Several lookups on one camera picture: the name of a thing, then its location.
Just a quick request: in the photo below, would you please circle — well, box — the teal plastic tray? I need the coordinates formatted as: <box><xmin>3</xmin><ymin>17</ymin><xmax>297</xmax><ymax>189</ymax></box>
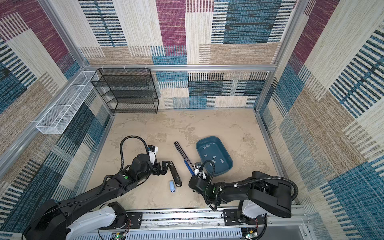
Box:
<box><xmin>196</xmin><ymin>136</ymin><xmax>234</xmax><ymax>176</ymax></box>

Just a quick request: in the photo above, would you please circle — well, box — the aluminium mounting rail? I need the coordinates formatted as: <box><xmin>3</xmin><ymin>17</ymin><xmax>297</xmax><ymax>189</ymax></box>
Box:
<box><xmin>72</xmin><ymin>206</ymin><xmax>316</xmax><ymax>240</ymax></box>

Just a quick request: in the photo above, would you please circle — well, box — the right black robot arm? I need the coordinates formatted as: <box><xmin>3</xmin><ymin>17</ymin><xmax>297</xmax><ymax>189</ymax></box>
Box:
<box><xmin>189</xmin><ymin>161</ymin><xmax>299</xmax><ymax>218</ymax></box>

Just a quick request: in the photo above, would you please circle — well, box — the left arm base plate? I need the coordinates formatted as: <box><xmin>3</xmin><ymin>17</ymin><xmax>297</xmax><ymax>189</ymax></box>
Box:
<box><xmin>122</xmin><ymin>212</ymin><xmax>143</xmax><ymax>230</ymax></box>

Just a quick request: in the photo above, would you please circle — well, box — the white wire mesh basket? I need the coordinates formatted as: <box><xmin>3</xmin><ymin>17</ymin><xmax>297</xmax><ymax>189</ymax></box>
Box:
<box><xmin>36</xmin><ymin>71</ymin><xmax>95</xmax><ymax>135</ymax></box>

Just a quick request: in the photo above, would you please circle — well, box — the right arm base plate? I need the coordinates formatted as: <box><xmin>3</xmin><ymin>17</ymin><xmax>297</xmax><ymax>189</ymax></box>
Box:
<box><xmin>222</xmin><ymin>209</ymin><xmax>266</xmax><ymax>226</ymax></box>

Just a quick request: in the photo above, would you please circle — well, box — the black stapler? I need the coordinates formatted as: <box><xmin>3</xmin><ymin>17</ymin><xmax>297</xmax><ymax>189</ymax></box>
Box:
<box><xmin>169</xmin><ymin>162</ymin><xmax>183</xmax><ymax>188</ymax></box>

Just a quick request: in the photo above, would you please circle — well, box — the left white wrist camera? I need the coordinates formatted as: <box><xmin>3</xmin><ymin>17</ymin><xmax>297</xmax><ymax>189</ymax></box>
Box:
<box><xmin>148</xmin><ymin>145</ymin><xmax>159</xmax><ymax>165</ymax></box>

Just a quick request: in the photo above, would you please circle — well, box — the black wire mesh shelf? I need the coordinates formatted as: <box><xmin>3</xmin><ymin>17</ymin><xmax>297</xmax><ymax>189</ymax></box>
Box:
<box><xmin>91</xmin><ymin>68</ymin><xmax>159</xmax><ymax>114</ymax></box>

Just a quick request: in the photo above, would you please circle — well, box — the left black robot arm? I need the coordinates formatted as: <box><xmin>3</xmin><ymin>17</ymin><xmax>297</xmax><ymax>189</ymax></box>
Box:
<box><xmin>22</xmin><ymin>144</ymin><xmax>171</xmax><ymax>240</ymax></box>

